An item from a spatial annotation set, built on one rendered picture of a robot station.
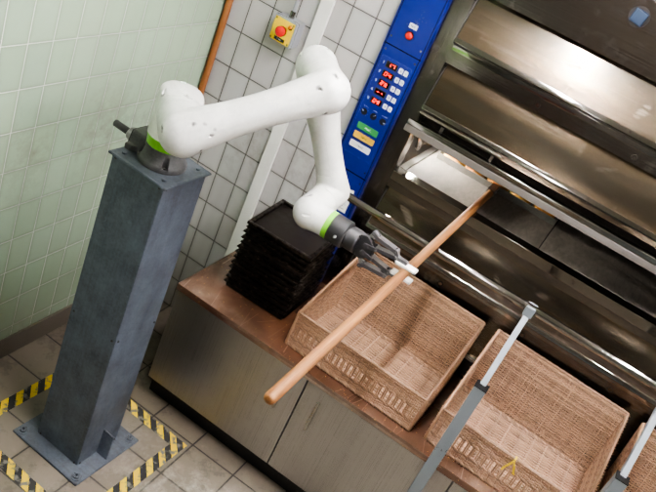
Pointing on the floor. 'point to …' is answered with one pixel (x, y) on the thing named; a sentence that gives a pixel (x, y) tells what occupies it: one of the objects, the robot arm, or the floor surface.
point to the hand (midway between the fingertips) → (404, 271)
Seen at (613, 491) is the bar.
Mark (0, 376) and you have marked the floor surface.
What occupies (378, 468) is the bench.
